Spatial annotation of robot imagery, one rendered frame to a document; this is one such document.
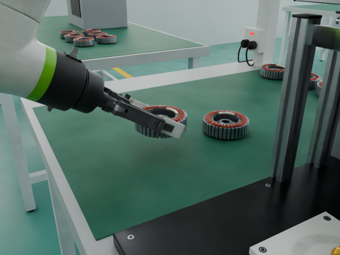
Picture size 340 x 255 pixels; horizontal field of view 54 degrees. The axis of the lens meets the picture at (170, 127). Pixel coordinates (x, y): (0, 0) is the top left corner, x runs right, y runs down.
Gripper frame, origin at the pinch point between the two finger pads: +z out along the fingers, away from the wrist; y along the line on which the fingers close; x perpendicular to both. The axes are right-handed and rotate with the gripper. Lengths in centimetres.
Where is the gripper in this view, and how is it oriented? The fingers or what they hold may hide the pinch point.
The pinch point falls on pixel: (160, 120)
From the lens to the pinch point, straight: 70.9
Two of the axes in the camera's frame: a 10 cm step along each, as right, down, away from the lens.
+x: -4.3, 9.0, 1.0
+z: 7.1, 2.7, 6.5
